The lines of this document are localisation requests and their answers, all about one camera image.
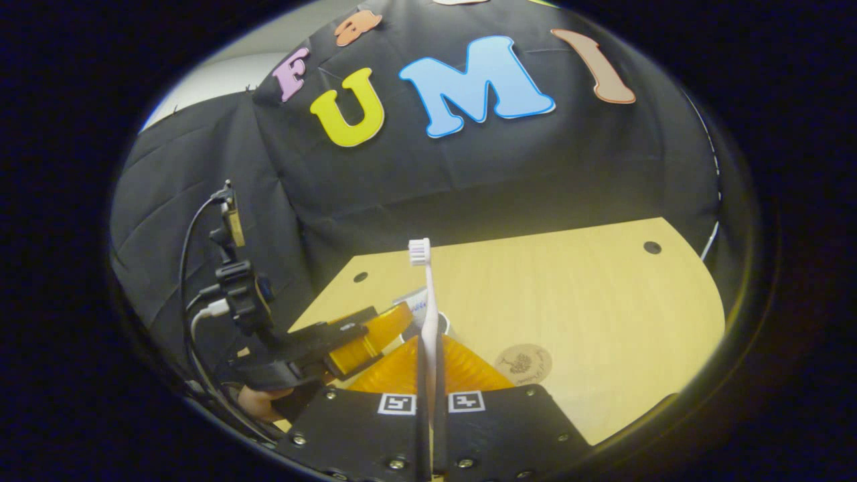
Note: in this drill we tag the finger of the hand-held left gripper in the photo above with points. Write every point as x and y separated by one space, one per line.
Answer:
361 313
335 341

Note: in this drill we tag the round cork coaster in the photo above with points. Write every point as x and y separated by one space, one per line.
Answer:
523 363

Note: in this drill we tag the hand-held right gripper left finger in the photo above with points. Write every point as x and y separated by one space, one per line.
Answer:
420 448

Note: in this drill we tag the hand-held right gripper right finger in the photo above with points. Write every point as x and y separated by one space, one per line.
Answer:
440 448

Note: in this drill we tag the black backdrop cloth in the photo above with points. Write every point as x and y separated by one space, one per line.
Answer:
469 181

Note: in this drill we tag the pale pink toothbrush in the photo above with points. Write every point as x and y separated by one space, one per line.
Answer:
430 321

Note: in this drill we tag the white cup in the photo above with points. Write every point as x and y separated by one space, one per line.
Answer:
447 328

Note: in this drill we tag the white toothpaste tube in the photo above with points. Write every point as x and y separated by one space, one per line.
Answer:
412 302

